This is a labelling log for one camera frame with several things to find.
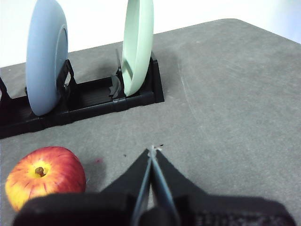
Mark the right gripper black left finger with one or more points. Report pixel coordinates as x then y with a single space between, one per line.
98 207

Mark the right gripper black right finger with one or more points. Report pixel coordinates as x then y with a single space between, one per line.
211 209

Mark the red yellow apple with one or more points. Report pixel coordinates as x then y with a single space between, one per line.
44 174

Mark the black plate rack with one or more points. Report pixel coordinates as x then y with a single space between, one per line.
94 95

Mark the blue round plate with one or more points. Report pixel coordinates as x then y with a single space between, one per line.
42 58

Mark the green round plate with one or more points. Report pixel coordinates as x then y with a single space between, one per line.
137 47

